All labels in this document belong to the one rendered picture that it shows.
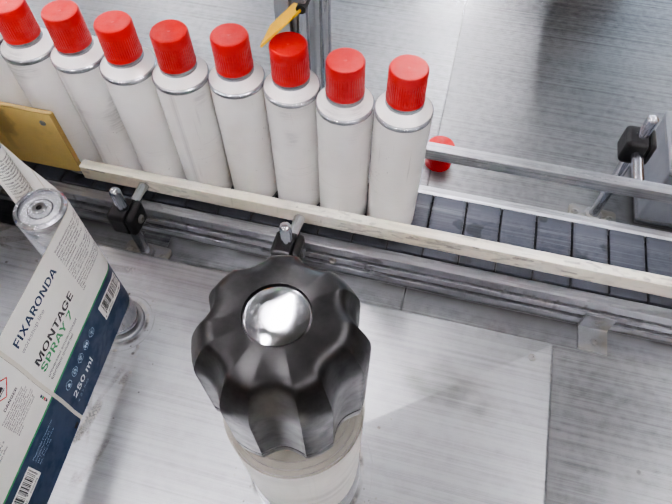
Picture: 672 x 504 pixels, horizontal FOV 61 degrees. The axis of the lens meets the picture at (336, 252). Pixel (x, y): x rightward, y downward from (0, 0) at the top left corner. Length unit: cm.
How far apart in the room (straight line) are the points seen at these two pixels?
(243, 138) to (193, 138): 5
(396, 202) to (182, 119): 22
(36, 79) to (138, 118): 10
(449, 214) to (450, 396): 21
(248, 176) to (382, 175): 15
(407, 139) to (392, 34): 45
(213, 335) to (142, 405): 33
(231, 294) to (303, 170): 35
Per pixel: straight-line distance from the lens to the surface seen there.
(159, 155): 64
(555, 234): 67
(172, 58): 54
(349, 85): 49
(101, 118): 64
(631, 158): 66
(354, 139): 52
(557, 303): 65
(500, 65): 92
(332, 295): 25
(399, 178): 55
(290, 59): 50
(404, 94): 49
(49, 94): 65
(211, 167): 62
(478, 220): 65
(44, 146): 71
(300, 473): 34
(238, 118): 55
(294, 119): 53
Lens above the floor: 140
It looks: 58 degrees down
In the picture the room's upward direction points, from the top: straight up
